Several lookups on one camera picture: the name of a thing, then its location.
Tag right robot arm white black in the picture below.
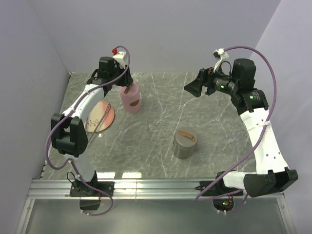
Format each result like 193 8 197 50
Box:
184 58 298 197

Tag pink floral plate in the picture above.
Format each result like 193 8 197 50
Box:
84 100 116 133

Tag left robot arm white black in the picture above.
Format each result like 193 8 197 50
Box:
48 51 133 196

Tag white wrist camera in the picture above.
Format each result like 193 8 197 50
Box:
213 48 229 72
112 48 127 69

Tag grey cylindrical container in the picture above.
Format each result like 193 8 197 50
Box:
172 127 198 159

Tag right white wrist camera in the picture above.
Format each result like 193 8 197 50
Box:
213 48 229 72

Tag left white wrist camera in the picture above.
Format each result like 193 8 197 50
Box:
112 48 127 69

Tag grey container lid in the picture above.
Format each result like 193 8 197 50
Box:
174 127 198 150

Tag metal tongs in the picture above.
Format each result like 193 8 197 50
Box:
86 103 113 144

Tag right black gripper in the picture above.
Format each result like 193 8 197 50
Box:
184 63 239 98

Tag pink cylindrical container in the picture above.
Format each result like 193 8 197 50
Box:
120 93 141 114

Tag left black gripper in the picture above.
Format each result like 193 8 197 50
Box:
110 63 133 87

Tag aluminium rail frame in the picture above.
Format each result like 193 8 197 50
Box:
17 178 295 234

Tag pink container lid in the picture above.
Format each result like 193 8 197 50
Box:
119 82 140 97

